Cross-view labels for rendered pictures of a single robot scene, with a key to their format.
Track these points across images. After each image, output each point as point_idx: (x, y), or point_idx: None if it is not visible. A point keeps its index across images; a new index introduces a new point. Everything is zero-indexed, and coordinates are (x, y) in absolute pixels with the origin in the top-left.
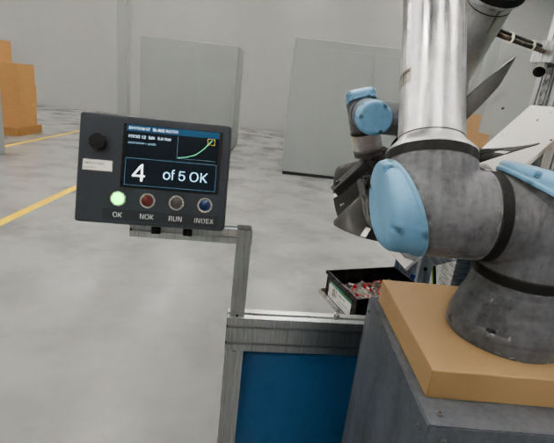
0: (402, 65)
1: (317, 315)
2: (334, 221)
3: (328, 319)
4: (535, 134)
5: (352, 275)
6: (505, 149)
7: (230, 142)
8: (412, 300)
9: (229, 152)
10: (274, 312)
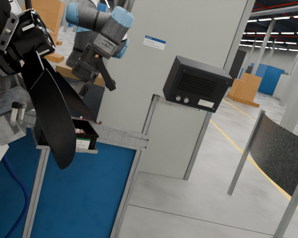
0: (131, 13)
1: (108, 126)
2: (96, 122)
3: (103, 124)
4: None
5: (77, 137)
6: (21, 11)
7: (177, 63)
8: (99, 75)
9: (174, 65)
10: (128, 131)
